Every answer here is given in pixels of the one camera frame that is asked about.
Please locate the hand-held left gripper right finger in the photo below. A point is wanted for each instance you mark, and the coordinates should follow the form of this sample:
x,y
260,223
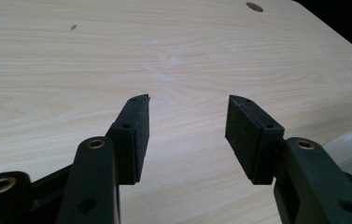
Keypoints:
x,y
257,143

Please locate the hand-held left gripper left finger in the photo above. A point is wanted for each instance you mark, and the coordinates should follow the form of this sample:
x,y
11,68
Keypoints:
x,y
127,146

